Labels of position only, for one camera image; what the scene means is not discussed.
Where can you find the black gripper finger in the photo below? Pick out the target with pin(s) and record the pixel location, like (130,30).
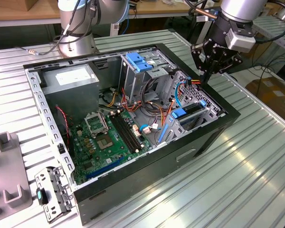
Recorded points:
(228,64)
(196,55)

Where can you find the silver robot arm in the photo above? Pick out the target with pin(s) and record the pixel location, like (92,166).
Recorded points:
(76,40)

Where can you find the grey metal disk bay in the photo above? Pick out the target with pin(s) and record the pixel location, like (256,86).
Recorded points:
(196,93)

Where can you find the flat brown cardboard box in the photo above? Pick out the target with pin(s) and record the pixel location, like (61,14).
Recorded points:
(273,93)

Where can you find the metal slat side table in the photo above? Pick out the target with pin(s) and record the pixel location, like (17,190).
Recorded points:
(273,28)

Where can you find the blue plastic drive latch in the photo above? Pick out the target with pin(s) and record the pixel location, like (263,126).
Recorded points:
(137,63)

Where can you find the grey metal drive cage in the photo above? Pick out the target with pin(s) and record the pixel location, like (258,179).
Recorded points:
(133,83)

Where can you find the black RAM slot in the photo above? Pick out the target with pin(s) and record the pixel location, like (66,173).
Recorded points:
(126,133)
(123,133)
(129,133)
(132,133)

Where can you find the black PC case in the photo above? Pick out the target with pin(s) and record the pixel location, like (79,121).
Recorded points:
(156,171)

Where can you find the CPU socket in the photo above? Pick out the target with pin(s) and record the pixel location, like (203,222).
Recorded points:
(104,142)

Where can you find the grey power supply unit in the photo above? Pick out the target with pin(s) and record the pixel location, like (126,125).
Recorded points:
(71,99)

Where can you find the green motherboard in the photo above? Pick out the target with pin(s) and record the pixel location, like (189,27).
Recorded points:
(102,161)

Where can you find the blue expansion slot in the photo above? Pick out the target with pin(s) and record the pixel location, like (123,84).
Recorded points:
(103,168)

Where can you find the wooden desk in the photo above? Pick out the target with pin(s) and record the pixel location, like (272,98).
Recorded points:
(14,12)

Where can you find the black latch teal button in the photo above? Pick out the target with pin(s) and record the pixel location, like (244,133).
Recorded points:
(41,196)

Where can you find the grey parts rack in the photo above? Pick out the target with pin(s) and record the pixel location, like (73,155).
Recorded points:
(9,171)

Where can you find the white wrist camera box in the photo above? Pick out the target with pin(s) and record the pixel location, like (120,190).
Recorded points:
(241,42)

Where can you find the silver slot bracket plate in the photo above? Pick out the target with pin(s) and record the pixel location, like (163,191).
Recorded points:
(61,190)

